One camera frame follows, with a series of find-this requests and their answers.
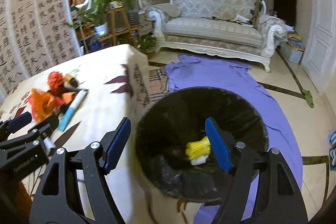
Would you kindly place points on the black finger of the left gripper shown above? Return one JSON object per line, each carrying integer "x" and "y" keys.
{"x": 48, "y": 122}

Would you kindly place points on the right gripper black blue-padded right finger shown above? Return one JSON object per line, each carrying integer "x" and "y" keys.
{"x": 278, "y": 197}

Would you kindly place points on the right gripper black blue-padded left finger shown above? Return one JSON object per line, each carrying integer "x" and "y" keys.
{"x": 73, "y": 188}

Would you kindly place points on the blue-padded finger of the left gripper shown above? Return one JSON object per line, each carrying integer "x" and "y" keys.
{"x": 11, "y": 126}

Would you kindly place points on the white black pen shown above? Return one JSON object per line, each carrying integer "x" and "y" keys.
{"x": 50, "y": 146}

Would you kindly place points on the orange plastic bag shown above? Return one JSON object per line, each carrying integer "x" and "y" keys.
{"x": 42, "y": 104}

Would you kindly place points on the white and cyan tube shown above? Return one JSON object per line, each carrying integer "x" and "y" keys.
{"x": 71, "y": 110}

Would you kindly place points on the small orange paper piece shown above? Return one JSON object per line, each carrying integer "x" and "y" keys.
{"x": 68, "y": 97}

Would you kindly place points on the yellow honeycomb paper ball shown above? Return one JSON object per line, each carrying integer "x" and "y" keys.
{"x": 198, "y": 151}

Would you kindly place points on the red tube black cap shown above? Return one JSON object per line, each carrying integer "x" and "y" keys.
{"x": 60, "y": 106}

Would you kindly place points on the black trash bin with liner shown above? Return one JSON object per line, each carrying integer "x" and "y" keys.
{"x": 172, "y": 147}

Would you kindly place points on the floral cream tablecloth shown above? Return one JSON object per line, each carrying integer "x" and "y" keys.
{"x": 117, "y": 80}

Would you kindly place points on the red crumpled plastic bag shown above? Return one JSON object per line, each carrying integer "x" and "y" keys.
{"x": 55, "y": 83}

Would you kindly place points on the gold tube black cap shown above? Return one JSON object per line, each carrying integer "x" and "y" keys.
{"x": 71, "y": 80}

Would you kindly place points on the blue white shoes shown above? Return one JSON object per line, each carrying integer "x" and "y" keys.
{"x": 332, "y": 150}

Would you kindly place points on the calligraphy folding screen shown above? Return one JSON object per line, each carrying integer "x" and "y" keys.
{"x": 35, "y": 36}

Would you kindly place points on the green cloth on floor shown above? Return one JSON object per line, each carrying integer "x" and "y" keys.
{"x": 308, "y": 97}

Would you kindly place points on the plaid cloth on floor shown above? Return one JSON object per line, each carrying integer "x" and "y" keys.
{"x": 158, "y": 84}

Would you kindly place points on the white potted green plant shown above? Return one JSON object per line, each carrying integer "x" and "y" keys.
{"x": 95, "y": 17}

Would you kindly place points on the wooden plant stand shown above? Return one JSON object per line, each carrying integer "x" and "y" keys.
{"x": 119, "y": 25}

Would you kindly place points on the white panel door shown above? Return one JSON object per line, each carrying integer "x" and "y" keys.
{"x": 319, "y": 58}

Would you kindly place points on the purple cloth on floor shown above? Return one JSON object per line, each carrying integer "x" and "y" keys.
{"x": 193, "y": 71}

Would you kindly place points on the grey storage box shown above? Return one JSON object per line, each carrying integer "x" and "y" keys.
{"x": 292, "y": 49}

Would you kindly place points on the ornate white grey sofa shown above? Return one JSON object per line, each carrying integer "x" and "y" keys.
{"x": 238, "y": 29}

